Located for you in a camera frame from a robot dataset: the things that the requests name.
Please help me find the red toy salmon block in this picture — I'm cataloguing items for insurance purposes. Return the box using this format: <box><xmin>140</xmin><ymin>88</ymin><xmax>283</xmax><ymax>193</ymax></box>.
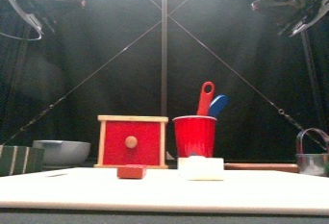
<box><xmin>115</xmin><ymin>164</ymin><xmax>149</xmax><ymax>180</ymax></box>

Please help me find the grey bowl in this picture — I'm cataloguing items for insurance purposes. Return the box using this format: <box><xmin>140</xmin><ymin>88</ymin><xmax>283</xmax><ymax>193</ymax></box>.
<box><xmin>33</xmin><ymin>139</ymin><xmax>93</xmax><ymax>167</ymax></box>

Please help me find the green striped box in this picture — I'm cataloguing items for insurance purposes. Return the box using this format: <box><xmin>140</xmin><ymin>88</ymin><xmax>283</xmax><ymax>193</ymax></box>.
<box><xmin>0</xmin><ymin>144</ymin><xmax>47</xmax><ymax>178</ymax></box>

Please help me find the red plastic cup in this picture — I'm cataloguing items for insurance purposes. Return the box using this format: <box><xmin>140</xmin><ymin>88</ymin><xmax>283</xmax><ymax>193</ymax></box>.
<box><xmin>172</xmin><ymin>114</ymin><xmax>218</xmax><ymax>159</ymax></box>

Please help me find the red wooden box with knob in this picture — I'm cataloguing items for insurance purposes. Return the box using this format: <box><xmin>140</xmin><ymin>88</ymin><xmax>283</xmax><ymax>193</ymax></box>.
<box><xmin>94</xmin><ymin>114</ymin><xmax>170</xmax><ymax>170</ymax></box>

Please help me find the brown wooden stick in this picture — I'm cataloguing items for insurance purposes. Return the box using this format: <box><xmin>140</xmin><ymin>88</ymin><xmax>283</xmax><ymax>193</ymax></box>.
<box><xmin>222</xmin><ymin>162</ymin><xmax>301</xmax><ymax>174</ymax></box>

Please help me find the white toy rice block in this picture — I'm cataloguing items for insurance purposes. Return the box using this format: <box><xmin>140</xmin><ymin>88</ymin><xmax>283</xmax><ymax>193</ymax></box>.
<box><xmin>177</xmin><ymin>156</ymin><xmax>226</xmax><ymax>182</ymax></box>

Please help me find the white cutting board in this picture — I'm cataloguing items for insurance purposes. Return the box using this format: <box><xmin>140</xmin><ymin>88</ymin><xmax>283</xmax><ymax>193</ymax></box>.
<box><xmin>0</xmin><ymin>166</ymin><xmax>329</xmax><ymax>216</ymax></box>

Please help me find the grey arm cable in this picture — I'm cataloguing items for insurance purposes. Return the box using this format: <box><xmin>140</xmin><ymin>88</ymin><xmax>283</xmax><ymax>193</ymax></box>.
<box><xmin>0</xmin><ymin>25</ymin><xmax>46</xmax><ymax>42</ymax></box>

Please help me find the dark side frame pole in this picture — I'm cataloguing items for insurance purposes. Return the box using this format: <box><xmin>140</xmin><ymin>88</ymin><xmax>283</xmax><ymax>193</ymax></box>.
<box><xmin>300</xmin><ymin>30</ymin><xmax>327</xmax><ymax>130</ymax></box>

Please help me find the vertical metal frame pole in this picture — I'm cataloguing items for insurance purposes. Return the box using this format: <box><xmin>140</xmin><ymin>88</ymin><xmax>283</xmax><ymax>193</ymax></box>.
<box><xmin>160</xmin><ymin>0</ymin><xmax>169</xmax><ymax>117</ymax></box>

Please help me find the red utensil handle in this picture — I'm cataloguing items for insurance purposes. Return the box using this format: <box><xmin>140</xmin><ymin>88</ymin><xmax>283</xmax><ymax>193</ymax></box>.
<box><xmin>196</xmin><ymin>81</ymin><xmax>217</xmax><ymax>117</ymax></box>

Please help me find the blue utensil handle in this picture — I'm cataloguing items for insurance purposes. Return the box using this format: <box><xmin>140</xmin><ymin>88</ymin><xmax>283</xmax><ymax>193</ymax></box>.
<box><xmin>208</xmin><ymin>94</ymin><xmax>230</xmax><ymax>118</ymax></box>

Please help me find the metal bucket with handle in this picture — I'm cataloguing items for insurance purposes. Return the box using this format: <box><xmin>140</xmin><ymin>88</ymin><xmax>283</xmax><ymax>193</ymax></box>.
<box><xmin>295</xmin><ymin>127</ymin><xmax>329</xmax><ymax>178</ymax></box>

